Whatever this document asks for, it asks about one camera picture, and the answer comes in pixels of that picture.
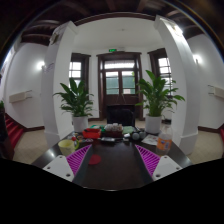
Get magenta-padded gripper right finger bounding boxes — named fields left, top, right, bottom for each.
left=133, top=143, right=184, bottom=187

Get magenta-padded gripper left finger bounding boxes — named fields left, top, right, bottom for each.
left=42, top=143, right=95, bottom=188

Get orange drink bottle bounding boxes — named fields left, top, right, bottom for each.
left=155, top=119, right=174, bottom=156

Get pale yellow mug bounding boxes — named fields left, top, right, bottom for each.
left=57, top=135, right=80, bottom=157

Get printed paper leaflet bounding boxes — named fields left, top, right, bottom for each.
left=141, top=134, right=159, bottom=147

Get grey round headphones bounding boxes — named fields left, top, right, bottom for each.
left=131, top=130, right=148, bottom=141

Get green packet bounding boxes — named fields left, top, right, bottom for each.
left=122, top=125, right=136, bottom=135

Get flat black device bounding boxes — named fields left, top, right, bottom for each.
left=100, top=136, right=116, bottom=144

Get brown box with white cups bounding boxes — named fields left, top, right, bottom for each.
left=104, top=123, right=124, bottom=138

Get black chair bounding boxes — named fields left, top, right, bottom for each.
left=106, top=104, right=136, bottom=127

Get potted plant in white pot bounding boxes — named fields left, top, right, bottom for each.
left=53, top=77, right=96, bottom=133
left=134, top=69, right=186, bottom=135

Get red carpeted staircase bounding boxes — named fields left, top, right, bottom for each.
left=4, top=113, right=25, bottom=149

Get dark framed window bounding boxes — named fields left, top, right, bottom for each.
left=68, top=52, right=92, bottom=91
left=147, top=48, right=174, bottom=93

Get glowing wall lamp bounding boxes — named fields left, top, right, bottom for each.
left=193, top=54, right=203, bottom=65
left=36, top=60, right=46, bottom=71

